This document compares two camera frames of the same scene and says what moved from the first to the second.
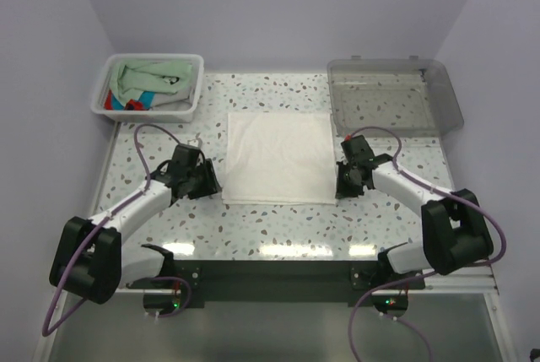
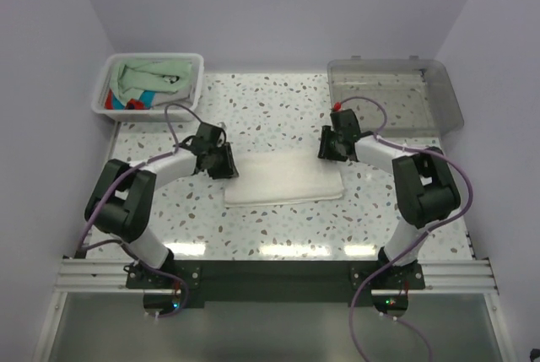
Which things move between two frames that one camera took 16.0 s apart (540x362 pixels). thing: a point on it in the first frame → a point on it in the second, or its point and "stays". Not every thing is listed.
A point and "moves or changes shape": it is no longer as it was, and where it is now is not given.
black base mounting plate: [287, 283] stays
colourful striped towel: [143, 103] stays
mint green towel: [130, 79] stays
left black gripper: [210, 186] → [227, 169]
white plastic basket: [148, 116] stays
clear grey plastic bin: [393, 98] stays
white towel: [279, 159] moves or changes shape
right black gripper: [342, 191] → [325, 152]
